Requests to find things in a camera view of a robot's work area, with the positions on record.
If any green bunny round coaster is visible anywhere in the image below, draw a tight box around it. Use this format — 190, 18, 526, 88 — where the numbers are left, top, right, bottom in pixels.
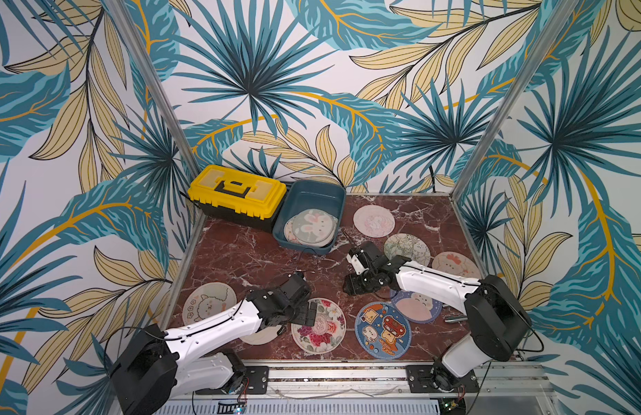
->
291, 209, 338, 247

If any pink cartoon round coaster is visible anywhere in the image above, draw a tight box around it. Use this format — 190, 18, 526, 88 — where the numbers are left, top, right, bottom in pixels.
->
283, 218, 300, 244

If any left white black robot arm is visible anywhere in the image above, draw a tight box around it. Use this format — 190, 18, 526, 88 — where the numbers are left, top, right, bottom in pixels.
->
108, 271, 317, 414

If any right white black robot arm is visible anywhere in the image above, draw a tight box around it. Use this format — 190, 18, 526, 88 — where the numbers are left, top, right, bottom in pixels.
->
343, 242, 532, 393

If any teal plastic storage tray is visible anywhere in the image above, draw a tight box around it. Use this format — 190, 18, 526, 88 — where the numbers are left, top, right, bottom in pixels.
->
272, 180, 346, 255

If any green sketch round coaster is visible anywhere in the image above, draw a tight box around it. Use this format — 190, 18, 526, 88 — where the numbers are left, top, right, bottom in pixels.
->
384, 233, 432, 266

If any beige pink figure coaster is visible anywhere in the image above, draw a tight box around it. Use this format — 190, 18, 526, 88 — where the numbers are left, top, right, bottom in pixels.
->
240, 325, 282, 346

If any red rose floral coaster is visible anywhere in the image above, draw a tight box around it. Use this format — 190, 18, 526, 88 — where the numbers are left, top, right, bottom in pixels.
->
291, 298, 347, 354

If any pink kitty round coaster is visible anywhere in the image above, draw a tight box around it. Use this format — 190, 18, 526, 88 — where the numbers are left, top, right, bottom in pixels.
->
353, 205, 396, 238

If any purple bunny round coaster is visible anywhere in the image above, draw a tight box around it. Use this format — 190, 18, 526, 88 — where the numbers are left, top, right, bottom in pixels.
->
391, 290, 443, 324

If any blue cartoon toast coaster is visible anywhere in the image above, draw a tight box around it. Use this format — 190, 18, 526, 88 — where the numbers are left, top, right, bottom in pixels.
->
355, 302, 412, 361

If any pink bow bear coaster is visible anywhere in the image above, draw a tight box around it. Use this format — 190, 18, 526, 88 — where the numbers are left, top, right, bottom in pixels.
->
432, 252, 481, 278

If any white animal round coaster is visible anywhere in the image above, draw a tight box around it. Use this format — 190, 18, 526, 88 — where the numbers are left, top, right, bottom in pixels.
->
182, 282, 237, 324

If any yellow black toolbox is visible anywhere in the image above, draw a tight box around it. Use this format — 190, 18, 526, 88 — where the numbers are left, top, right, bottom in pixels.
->
187, 165, 287, 233

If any aluminium front frame rail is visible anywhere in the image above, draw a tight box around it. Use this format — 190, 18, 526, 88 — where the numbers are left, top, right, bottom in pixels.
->
240, 361, 560, 414

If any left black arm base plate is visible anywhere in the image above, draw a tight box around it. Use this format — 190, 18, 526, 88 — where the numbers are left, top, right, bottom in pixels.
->
231, 366, 270, 395

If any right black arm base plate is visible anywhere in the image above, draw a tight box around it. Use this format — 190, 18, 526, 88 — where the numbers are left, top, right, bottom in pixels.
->
405, 365, 479, 394

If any right aluminium corner post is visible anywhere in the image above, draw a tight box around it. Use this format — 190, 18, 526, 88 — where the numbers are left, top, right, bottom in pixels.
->
451, 1, 578, 202

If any aluminium corner post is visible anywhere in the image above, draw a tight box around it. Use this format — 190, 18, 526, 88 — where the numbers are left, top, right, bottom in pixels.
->
451, 1, 578, 202
104, 0, 200, 177

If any left aluminium corner post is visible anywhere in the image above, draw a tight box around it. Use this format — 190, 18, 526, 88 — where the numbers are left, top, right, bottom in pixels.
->
104, 0, 200, 177

